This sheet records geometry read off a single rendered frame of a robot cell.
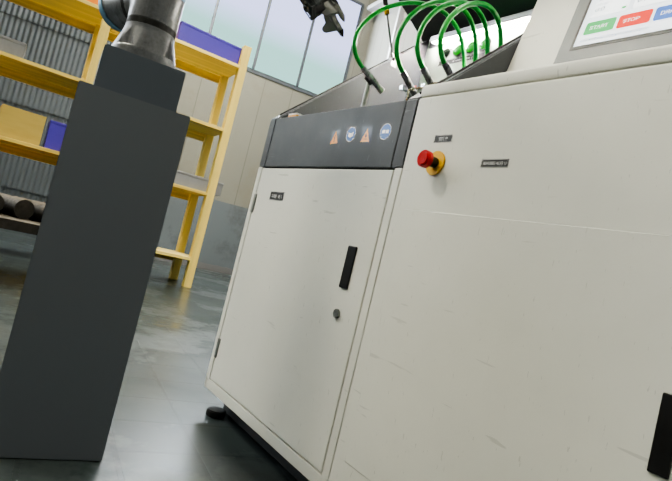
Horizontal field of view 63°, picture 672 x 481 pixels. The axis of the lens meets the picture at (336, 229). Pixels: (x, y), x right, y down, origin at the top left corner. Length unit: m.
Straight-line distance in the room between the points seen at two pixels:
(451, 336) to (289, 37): 6.96
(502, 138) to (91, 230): 0.86
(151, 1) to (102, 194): 0.46
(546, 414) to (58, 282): 0.97
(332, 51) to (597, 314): 7.33
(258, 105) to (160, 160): 6.19
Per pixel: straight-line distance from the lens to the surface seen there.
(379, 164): 1.28
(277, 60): 7.64
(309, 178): 1.51
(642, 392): 0.84
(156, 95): 1.34
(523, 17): 1.90
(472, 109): 1.12
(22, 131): 4.69
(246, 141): 7.35
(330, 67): 7.95
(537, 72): 1.06
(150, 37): 1.39
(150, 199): 1.30
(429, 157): 1.10
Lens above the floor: 0.57
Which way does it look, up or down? 3 degrees up
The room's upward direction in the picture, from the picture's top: 14 degrees clockwise
